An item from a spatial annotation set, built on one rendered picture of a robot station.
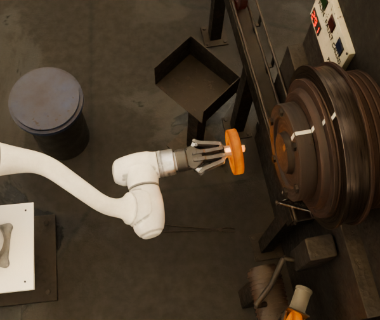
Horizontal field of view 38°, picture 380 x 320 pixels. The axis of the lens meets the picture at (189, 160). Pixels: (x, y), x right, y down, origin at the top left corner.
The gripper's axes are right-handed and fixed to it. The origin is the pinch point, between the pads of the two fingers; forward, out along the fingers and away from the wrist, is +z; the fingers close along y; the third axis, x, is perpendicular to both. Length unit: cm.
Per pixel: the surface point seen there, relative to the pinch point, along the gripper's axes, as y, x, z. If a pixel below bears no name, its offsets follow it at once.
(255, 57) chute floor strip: -46, -24, 21
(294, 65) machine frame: -26.5, 1.5, 27.5
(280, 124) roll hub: 4.3, 26.7, 10.9
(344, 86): 5, 47, 25
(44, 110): -47, -38, -70
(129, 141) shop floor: -44, -83, -39
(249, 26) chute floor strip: -62, -26, 22
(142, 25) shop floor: -110, -84, -22
